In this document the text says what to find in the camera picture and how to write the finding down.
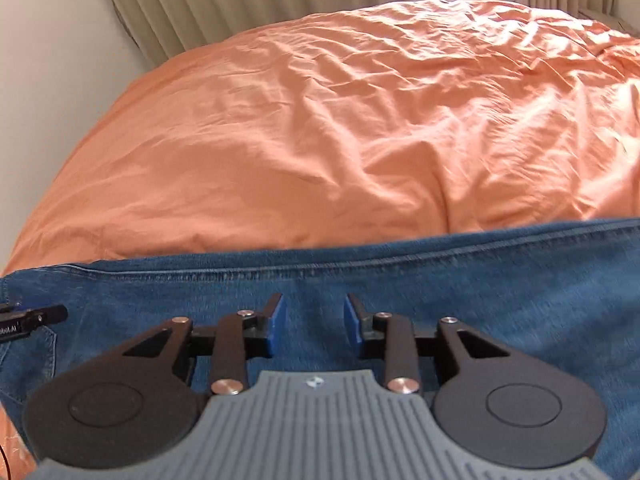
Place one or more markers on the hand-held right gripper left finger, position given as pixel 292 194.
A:
pixel 276 327

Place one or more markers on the wide beige curtain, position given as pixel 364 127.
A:
pixel 240 0

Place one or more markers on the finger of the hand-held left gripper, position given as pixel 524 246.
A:
pixel 47 314

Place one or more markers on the orange bed sheet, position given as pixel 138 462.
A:
pixel 320 135

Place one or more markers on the blue denim pants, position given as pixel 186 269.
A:
pixel 450 285

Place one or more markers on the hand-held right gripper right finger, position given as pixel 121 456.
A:
pixel 352 327

